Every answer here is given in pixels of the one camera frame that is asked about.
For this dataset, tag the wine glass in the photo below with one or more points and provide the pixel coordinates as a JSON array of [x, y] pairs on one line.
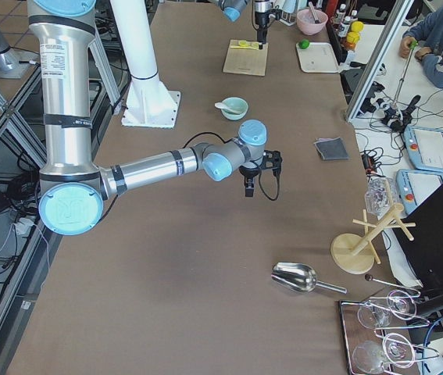
[[394, 350], [378, 312]]

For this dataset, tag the wooden mug tree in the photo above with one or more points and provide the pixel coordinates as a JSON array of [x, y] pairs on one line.
[[355, 254]]

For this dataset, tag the wine glass upper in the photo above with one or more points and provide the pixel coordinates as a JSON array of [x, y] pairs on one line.
[[378, 312]]

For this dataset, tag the mint green bowl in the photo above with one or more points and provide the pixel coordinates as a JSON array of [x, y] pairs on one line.
[[239, 105]]

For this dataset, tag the pink bowl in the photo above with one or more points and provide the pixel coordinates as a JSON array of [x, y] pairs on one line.
[[306, 22]]

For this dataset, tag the teach pendant lower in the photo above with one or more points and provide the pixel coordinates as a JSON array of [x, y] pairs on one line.
[[415, 186]]

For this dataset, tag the black monitor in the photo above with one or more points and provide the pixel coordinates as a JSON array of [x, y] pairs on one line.
[[425, 252]]

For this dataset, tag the white tray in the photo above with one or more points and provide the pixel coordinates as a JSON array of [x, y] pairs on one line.
[[318, 57]]

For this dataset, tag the clear plastic container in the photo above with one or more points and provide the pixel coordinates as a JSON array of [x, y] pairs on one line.
[[381, 194]]

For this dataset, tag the yellow plastic knife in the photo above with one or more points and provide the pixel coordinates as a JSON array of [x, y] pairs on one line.
[[245, 47]]

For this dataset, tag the metal scoop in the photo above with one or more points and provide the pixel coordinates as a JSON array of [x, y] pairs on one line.
[[301, 278]]

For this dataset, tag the green lime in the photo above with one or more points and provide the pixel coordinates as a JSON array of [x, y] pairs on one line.
[[304, 44]]

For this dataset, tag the wire glass rack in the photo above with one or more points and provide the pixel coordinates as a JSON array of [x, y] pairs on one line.
[[354, 333]]

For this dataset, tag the teach pendant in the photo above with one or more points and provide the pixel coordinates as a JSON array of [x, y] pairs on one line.
[[424, 148], [415, 186]]

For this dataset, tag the bamboo cutting board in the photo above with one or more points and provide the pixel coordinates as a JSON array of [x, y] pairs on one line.
[[247, 62]]

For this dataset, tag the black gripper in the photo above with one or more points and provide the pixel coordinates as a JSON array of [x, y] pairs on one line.
[[248, 171], [260, 18]]

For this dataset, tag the wine glass lower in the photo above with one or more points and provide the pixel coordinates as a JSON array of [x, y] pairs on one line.
[[394, 350]]

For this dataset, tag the yellow lemon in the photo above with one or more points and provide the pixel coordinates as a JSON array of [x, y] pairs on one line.
[[356, 26]]

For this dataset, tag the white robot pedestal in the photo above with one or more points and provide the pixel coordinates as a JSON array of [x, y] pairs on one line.
[[149, 103]]

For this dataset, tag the white ceramic spoon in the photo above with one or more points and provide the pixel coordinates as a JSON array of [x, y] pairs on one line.
[[226, 108]]

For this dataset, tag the dark grey cloth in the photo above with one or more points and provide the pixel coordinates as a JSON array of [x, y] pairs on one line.
[[330, 149]]

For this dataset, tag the teach pendant upper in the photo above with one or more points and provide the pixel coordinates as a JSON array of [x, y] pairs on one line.
[[424, 148]]

